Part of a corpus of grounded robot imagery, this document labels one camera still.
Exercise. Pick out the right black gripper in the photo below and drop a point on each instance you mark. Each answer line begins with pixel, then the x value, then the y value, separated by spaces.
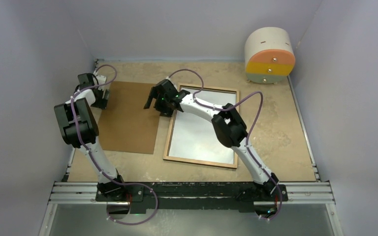
pixel 167 112

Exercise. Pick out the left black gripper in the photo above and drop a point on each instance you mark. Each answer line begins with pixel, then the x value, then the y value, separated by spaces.
pixel 103 104

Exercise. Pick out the brown backing board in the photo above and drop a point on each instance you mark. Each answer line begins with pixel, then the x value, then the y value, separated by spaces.
pixel 125 125

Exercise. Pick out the mountain landscape photo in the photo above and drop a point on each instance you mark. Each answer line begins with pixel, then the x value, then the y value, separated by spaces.
pixel 202 130

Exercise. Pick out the black wooden picture frame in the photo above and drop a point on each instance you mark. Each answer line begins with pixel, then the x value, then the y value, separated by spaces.
pixel 167 143

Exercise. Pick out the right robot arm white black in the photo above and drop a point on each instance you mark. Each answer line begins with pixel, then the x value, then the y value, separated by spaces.
pixel 229 127

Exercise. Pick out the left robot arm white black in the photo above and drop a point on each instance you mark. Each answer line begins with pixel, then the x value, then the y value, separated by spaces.
pixel 79 129

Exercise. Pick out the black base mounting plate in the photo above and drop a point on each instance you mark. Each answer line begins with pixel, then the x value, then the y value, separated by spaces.
pixel 240 196

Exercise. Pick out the round cream drawer cabinet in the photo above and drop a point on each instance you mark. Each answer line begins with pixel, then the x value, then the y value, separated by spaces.
pixel 269 57

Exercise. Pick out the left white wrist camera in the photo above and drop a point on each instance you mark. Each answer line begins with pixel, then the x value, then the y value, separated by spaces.
pixel 100 80

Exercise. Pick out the aluminium rail frame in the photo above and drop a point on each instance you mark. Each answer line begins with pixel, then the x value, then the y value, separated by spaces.
pixel 303 193

